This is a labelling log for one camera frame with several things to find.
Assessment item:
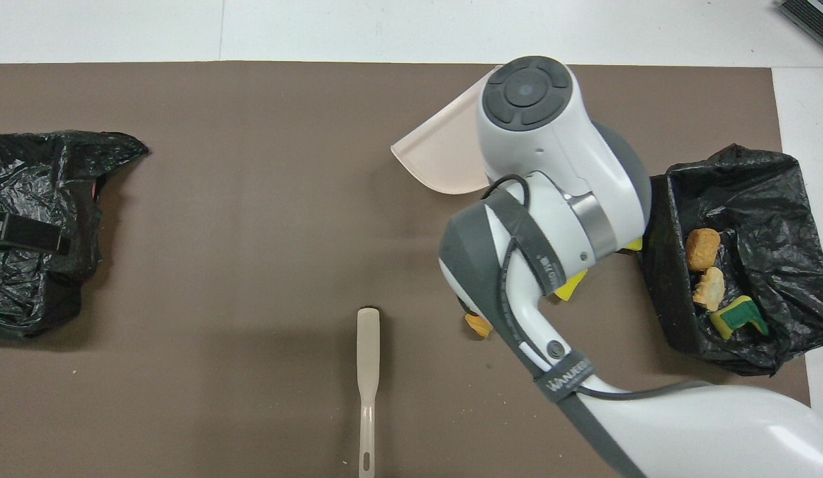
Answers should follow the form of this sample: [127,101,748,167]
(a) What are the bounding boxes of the beige hand brush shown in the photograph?
[357,306,381,478]

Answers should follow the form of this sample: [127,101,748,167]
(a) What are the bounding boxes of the beige plastic dustpan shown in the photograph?
[391,64,502,197]

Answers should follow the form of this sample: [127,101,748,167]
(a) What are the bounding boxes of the yellow sponge chunk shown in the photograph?
[547,269,589,303]

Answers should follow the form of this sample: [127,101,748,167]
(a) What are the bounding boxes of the brown bread roll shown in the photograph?
[686,228,722,272]

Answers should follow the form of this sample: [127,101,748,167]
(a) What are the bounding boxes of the pale bread piece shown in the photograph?
[692,267,726,311]

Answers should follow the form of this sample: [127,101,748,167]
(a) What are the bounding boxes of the yellow and green sponge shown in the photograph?
[709,295,769,341]

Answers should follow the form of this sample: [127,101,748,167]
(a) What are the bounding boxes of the black bag lined bin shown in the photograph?
[637,144,823,377]
[0,130,150,339]

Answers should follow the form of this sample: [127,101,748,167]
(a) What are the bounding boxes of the brown table mat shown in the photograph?
[0,61,818,478]

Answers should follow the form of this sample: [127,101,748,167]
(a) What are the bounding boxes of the dark ribbed panel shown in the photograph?
[778,0,823,57]

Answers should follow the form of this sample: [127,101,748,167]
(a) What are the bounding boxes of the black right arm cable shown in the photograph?
[481,174,714,402]

